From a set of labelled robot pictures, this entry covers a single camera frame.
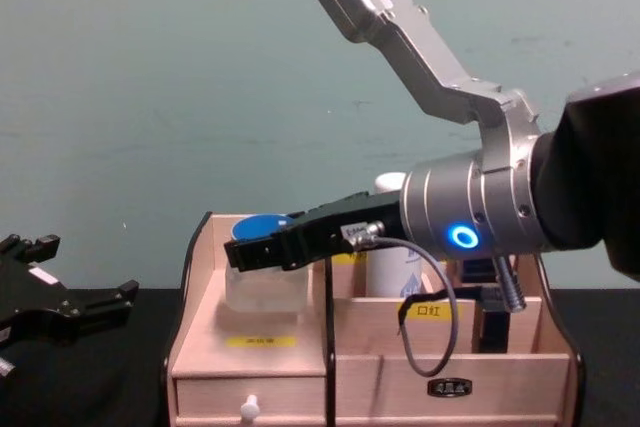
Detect white cylindrical bottle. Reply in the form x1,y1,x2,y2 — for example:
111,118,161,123
366,172,450,299

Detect wide wooden drawer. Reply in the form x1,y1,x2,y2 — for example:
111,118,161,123
333,353,572,424

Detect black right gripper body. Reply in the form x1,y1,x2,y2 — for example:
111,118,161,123
278,191,407,273

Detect yellow paper label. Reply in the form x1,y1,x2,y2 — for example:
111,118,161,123
396,302,462,320
226,335,297,349
331,251,370,266

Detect black table cloth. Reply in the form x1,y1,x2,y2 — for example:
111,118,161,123
0,286,640,427

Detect wooden desk organizer with drawers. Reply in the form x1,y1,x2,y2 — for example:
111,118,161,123
162,210,587,427

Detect small wooden drawer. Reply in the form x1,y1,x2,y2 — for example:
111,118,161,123
174,375,329,421

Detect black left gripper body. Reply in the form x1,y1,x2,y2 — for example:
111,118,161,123
0,252,84,348

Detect black drawer name plate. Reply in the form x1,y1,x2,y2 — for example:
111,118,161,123
426,377,475,397

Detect white drawer knob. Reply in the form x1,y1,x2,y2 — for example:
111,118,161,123
239,392,263,424

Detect thin grey gripper cable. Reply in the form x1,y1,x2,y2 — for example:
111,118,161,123
344,220,459,379

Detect clear jar with blue lid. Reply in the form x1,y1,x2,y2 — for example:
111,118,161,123
224,214,309,314

